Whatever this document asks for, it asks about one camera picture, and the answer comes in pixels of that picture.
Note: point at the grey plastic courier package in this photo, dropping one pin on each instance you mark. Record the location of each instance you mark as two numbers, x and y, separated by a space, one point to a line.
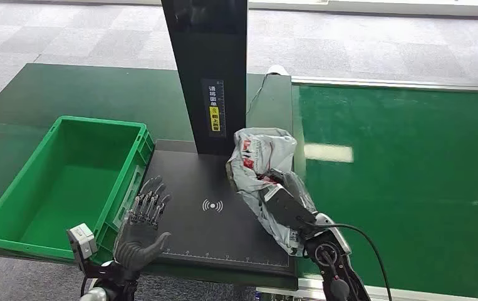
259 153

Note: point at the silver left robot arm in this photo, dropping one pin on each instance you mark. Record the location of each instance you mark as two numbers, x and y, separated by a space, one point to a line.
114 282

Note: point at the yellow label sticker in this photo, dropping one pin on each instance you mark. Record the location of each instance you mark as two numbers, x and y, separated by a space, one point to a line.
214 119

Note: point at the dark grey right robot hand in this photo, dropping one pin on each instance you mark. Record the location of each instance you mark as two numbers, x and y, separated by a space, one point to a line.
288 205

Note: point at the green conveyor belt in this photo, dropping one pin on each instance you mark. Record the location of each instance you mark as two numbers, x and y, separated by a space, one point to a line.
409 187

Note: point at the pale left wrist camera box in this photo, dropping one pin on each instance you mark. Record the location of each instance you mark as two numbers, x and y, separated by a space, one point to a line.
82 243

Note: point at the green plastic crate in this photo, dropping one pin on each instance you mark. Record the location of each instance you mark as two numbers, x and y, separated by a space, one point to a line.
72 187

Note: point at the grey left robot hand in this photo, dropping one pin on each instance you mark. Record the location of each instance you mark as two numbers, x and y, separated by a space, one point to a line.
139 243

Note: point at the white conveyor roller end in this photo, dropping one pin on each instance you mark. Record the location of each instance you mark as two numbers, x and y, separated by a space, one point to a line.
278 69

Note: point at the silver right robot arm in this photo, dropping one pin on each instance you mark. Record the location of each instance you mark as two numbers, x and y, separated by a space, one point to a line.
331 254

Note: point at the silver conveyor frame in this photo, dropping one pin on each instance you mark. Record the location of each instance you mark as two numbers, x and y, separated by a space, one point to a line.
388 83

